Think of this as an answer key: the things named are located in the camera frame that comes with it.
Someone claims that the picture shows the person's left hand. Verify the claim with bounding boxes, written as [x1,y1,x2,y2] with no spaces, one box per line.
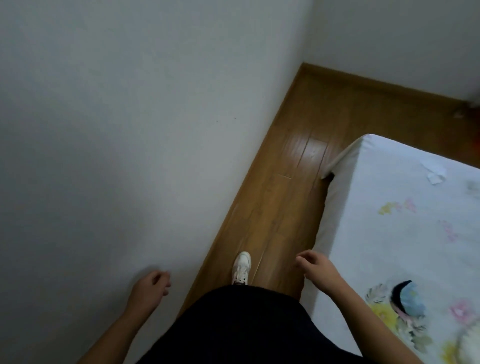
[125,270,172,314]

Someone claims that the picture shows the person's left forearm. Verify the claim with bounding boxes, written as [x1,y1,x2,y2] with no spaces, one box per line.
[76,304,151,364]

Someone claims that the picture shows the bed with white floral sheet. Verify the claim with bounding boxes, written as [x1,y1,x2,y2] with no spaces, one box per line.
[299,133,480,364]

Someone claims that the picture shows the person's right forearm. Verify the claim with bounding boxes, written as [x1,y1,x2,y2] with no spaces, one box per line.
[318,283,425,364]

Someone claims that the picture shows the person's right hand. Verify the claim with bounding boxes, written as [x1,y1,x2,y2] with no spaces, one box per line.
[294,250,346,298]

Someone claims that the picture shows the black skirt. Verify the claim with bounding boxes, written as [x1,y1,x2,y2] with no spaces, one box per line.
[136,284,365,364]

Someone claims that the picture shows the white sneaker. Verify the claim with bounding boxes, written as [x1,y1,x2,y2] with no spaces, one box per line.
[231,251,252,287]

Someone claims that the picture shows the white paper scrap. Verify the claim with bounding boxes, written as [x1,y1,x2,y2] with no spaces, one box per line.
[419,161,448,186]

